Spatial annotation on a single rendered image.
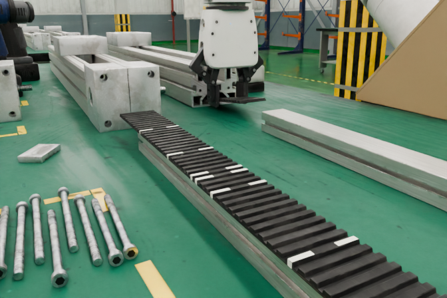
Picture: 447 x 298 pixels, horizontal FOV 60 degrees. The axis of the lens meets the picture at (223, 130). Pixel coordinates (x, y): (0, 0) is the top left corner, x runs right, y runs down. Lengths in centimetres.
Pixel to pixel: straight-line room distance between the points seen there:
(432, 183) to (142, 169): 30
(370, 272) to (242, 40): 52
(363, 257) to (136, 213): 20
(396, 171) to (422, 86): 36
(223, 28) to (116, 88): 20
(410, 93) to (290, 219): 54
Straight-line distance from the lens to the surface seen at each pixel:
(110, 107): 61
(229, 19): 68
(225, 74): 78
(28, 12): 125
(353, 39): 387
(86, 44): 101
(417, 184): 42
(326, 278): 22
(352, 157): 46
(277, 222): 27
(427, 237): 35
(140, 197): 39
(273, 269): 26
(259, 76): 91
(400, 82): 79
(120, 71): 61
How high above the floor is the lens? 94
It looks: 16 degrees down
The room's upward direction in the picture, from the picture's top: 1 degrees counter-clockwise
